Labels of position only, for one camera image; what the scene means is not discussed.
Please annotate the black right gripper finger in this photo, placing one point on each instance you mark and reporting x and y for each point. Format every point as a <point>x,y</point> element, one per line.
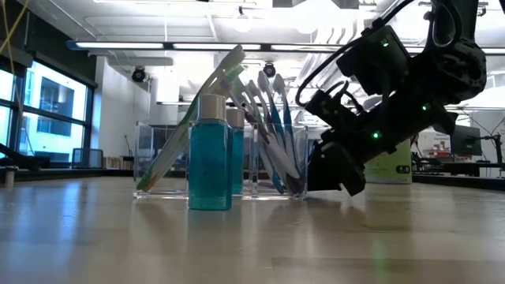
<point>326,144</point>
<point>335,173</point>

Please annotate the teal mouthwash bottle white cap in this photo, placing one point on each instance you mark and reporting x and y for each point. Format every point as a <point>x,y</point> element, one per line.
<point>238,158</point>

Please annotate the small white cap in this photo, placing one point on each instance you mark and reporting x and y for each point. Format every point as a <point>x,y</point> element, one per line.
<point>209,165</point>

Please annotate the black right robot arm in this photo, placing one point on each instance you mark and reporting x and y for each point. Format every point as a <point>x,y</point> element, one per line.
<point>453,71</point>

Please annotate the green disinfecting wipes canister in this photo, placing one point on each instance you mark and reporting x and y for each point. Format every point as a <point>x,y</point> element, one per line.
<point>388,169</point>

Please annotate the black computer monitor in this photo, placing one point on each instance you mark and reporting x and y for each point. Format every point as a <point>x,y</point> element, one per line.
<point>465,140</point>

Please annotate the black hanging spotlight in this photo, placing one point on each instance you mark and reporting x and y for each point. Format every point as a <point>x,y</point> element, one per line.
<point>138,74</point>
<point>269,69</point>

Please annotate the linear ceiling light bar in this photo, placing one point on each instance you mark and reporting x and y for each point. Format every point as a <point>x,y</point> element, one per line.
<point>118,45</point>

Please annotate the large window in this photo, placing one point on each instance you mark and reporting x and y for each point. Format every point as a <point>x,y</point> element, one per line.
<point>59,98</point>

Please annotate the black slanted strut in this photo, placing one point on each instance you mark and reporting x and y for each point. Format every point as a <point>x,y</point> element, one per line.
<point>19,155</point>

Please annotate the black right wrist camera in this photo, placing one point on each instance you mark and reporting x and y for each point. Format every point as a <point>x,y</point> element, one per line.
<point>327,108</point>

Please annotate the small grey post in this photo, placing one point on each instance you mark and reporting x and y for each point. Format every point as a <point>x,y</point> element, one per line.
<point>10,177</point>

